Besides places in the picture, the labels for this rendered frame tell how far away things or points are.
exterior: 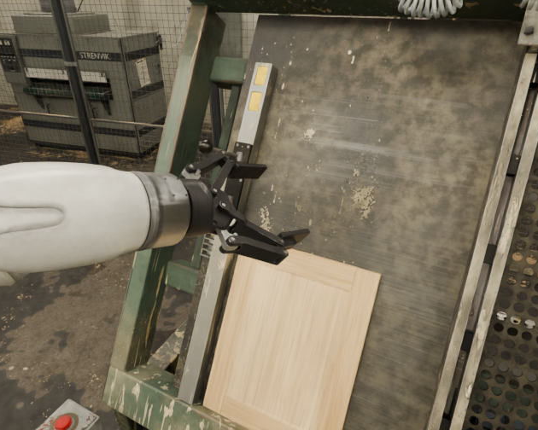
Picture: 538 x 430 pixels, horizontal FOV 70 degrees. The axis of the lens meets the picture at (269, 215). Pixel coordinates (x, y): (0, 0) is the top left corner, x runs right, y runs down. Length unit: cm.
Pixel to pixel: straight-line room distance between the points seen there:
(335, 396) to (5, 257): 82
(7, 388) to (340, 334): 210
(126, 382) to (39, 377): 142
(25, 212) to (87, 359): 231
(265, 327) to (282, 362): 10
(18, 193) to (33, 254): 5
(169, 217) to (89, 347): 231
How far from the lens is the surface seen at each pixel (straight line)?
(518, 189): 90
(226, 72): 124
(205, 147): 98
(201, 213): 47
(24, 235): 37
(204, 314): 110
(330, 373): 102
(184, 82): 121
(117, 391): 134
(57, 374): 265
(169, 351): 147
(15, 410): 260
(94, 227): 39
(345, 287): 97
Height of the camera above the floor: 188
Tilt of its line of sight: 30 degrees down
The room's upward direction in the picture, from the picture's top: straight up
